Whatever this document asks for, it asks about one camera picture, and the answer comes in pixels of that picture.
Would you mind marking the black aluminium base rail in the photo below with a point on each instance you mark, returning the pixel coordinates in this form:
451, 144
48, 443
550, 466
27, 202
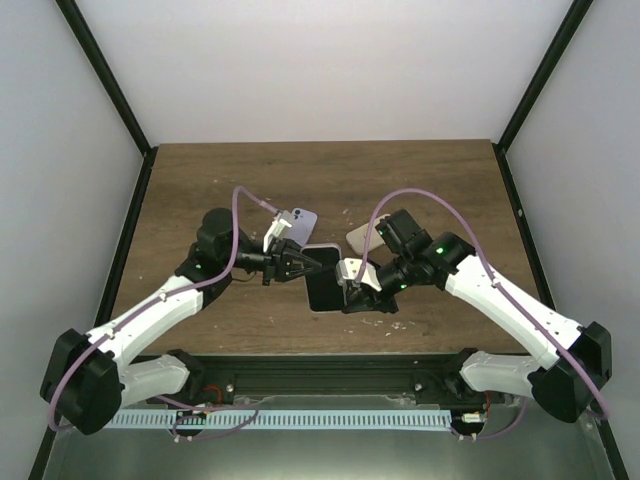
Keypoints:
424, 378

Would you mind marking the black left frame post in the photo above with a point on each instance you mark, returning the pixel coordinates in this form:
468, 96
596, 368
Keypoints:
92, 51

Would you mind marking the grey metal front plate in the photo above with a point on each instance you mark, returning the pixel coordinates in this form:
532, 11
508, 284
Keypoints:
519, 442

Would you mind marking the black left table edge rail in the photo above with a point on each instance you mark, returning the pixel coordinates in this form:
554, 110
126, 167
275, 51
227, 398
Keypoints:
111, 288

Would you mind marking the light blue slotted cable duct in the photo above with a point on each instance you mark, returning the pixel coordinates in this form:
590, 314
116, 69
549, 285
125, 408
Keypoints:
403, 420

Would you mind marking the black right frame post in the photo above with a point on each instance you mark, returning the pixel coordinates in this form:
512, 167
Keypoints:
562, 38

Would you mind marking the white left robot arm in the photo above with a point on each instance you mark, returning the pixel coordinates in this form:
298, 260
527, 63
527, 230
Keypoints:
91, 376

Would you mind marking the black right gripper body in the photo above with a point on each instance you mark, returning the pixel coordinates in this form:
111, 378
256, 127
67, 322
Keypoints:
387, 305

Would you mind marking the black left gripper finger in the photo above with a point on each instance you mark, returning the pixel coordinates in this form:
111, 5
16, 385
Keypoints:
293, 270
295, 257

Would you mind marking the black table edge rail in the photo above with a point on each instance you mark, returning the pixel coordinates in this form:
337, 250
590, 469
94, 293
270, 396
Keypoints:
111, 288
607, 438

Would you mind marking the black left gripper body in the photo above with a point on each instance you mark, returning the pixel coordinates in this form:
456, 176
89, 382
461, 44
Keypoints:
273, 261

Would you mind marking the pink phone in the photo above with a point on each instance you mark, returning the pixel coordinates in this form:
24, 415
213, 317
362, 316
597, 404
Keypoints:
324, 294

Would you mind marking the black right table edge rail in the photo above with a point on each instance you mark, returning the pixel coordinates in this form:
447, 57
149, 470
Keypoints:
607, 438

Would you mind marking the beige phone case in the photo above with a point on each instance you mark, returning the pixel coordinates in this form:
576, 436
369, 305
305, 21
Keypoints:
357, 237

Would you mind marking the black frame post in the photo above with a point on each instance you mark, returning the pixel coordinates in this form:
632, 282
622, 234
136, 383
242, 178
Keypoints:
562, 38
92, 51

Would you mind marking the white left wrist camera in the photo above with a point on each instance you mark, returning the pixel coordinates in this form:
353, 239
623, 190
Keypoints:
281, 223

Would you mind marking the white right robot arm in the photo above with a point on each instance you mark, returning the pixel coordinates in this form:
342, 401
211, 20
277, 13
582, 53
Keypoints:
565, 363

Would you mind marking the lilac phone case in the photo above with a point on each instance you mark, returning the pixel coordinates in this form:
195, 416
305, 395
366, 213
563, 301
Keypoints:
303, 224

